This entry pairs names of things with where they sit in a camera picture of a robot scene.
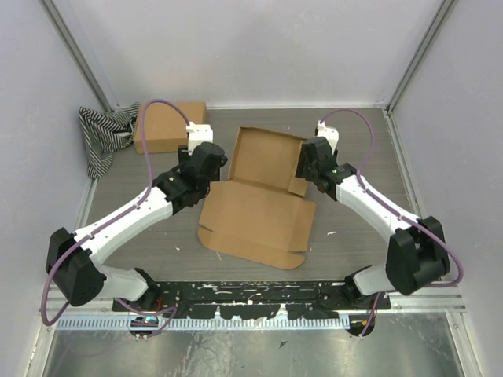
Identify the brown cardboard box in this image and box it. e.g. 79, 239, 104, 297
144, 101, 207, 154

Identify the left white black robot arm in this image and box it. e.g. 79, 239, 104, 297
46, 142, 227, 312

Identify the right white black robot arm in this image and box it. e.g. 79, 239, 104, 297
296, 137, 450, 310

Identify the striped black white cloth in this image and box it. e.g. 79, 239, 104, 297
78, 102, 140, 179

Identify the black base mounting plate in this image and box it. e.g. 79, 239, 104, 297
130, 280, 373, 320

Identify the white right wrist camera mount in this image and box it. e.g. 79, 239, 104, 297
315, 120, 340, 153

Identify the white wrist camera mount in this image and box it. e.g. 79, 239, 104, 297
315, 120, 340, 153
186, 121, 214, 156

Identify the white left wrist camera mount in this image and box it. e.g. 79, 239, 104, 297
186, 121, 214, 156

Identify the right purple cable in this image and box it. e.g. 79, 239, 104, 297
320, 108, 464, 339

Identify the white slotted cable duct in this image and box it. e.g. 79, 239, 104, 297
56, 313, 351, 331

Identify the aluminium front rail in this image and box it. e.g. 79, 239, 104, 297
56, 280, 465, 319

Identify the right aluminium corner post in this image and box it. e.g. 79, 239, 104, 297
386, 0, 457, 114

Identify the aluminium corner post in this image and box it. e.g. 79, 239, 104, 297
39, 0, 120, 112
386, 0, 457, 114

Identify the left aluminium corner post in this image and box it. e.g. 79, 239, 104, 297
39, 0, 120, 112

